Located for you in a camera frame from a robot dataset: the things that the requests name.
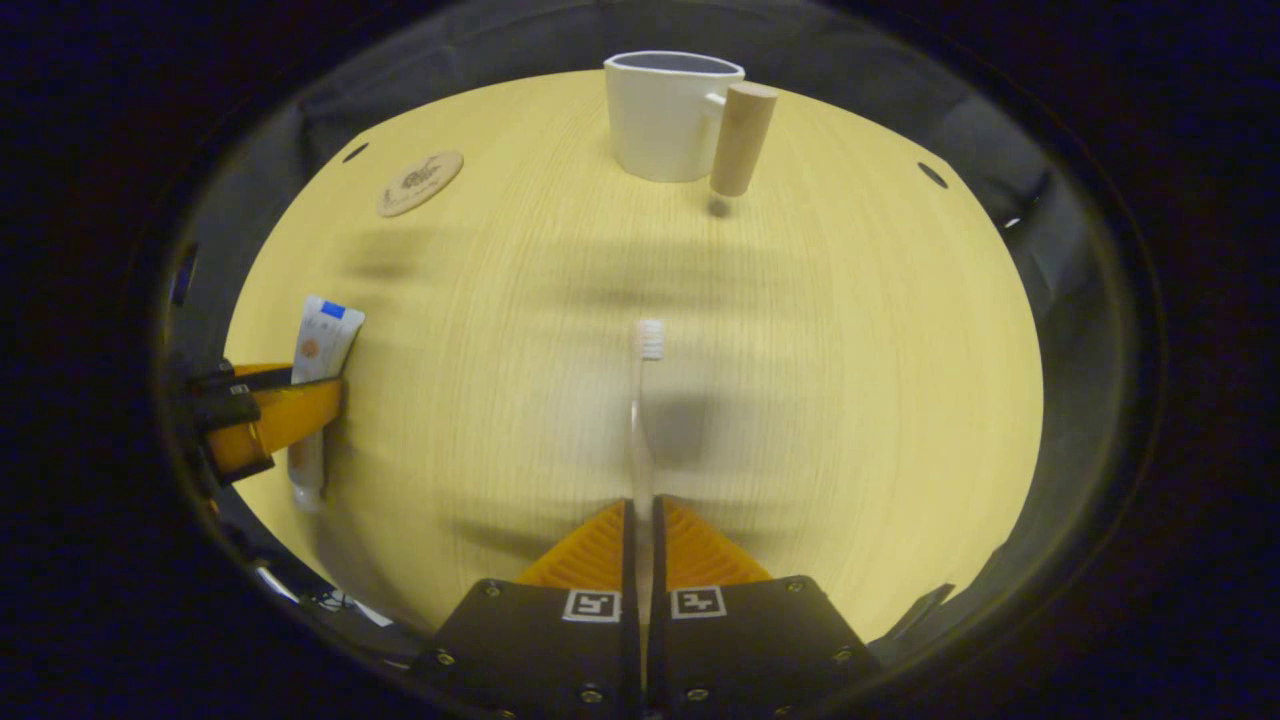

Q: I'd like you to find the white cup with wooden handle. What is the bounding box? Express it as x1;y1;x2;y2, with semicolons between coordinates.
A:
603;50;780;199

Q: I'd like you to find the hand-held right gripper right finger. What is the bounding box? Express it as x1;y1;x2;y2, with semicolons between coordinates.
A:
650;495;881;720

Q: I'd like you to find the white toothpaste tube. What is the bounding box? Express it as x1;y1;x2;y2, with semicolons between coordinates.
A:
287;294;366;514

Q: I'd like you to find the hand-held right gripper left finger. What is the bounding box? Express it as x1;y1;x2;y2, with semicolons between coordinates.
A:
415;498;641;720

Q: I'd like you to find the round brown coaster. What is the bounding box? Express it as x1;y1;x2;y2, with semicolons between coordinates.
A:
376;150;465;219

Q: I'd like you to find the beige toothbrush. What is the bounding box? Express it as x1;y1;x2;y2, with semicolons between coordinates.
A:
628;318;669;626

